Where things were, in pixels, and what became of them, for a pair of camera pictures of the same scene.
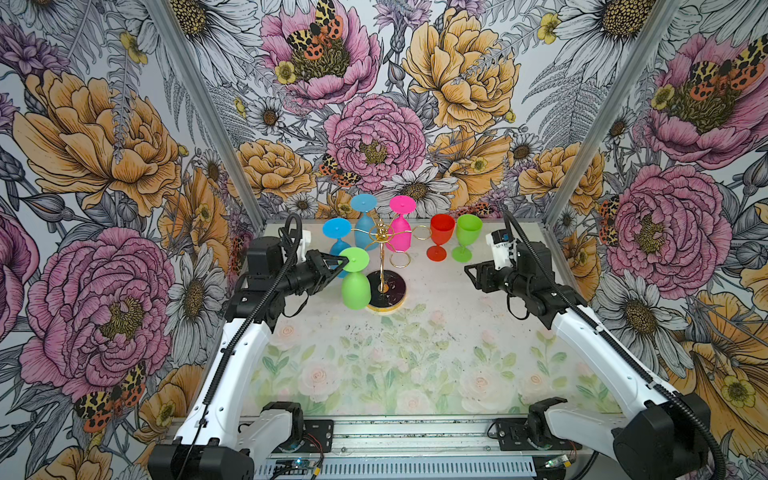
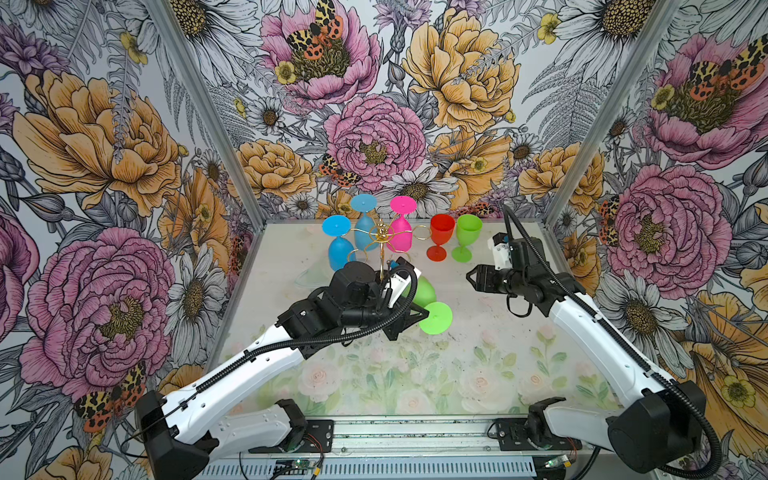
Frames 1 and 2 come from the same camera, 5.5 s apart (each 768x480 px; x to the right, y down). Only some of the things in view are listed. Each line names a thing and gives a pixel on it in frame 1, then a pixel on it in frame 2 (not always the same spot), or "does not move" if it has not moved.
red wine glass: x=442 y=230 does not move
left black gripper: x=319 y=262 → x=400 y=311
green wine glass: x=468 y=232 does not move
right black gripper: x=485 y=273 does not move
